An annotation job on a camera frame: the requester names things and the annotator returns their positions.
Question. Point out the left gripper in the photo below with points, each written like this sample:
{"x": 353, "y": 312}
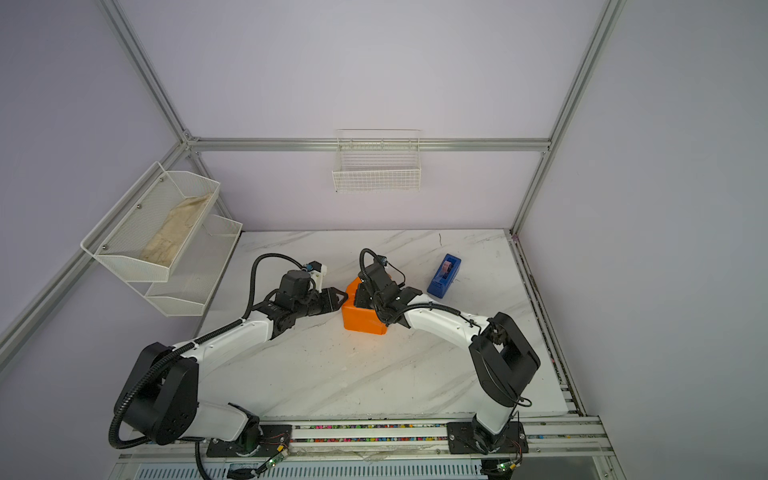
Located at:
{"x": 331, "y": 300}

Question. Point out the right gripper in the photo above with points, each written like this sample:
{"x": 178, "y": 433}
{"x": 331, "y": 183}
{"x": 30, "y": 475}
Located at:
{"x": 360, "y": 297}

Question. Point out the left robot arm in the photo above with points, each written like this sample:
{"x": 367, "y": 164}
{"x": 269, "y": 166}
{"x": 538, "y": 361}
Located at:
{"x": 160, "y": 401}

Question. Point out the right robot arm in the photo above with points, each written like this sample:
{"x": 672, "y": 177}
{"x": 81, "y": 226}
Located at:
{"x": 503, "y": 359}

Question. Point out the blue tape dispenser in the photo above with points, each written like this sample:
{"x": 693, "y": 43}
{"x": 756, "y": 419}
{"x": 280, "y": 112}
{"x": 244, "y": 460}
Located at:
{"x": 444, "y": 276}

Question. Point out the white lower mesh shelf bin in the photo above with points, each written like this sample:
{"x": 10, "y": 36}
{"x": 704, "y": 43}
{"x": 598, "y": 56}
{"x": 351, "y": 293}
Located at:
{"x": 191, "y": 285}

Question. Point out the white mesh shelf bin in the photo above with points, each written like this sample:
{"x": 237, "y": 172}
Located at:
{"x": 191, "y": 285}
{"x": 117, "y": 241}

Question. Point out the beige cloth in bin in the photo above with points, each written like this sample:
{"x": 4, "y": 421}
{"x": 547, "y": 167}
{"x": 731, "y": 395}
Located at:
{"x": 167, "y": 242}

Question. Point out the white upper mesh shelf bin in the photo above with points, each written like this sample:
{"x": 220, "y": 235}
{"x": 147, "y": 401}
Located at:
{"x": 117, "y": 241}

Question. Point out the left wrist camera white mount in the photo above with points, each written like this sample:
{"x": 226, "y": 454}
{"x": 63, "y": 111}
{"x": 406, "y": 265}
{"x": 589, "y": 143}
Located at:
{"x": 317, "y": 272}

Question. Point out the white wire wall basket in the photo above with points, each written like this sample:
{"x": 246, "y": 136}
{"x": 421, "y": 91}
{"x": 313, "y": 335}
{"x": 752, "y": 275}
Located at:
{"x": 377, "y": 160}

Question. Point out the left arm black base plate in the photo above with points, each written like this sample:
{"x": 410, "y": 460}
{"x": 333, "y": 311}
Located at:
{"x": 255, "y": 442}

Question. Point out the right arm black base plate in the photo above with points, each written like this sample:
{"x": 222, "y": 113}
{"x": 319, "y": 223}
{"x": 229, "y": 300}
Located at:
{"x": 473, "y": 438}

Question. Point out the aluminium frame rail front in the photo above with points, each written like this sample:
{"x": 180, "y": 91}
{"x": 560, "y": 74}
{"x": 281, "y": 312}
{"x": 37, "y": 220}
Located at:
{"x": 568, "y": 447}

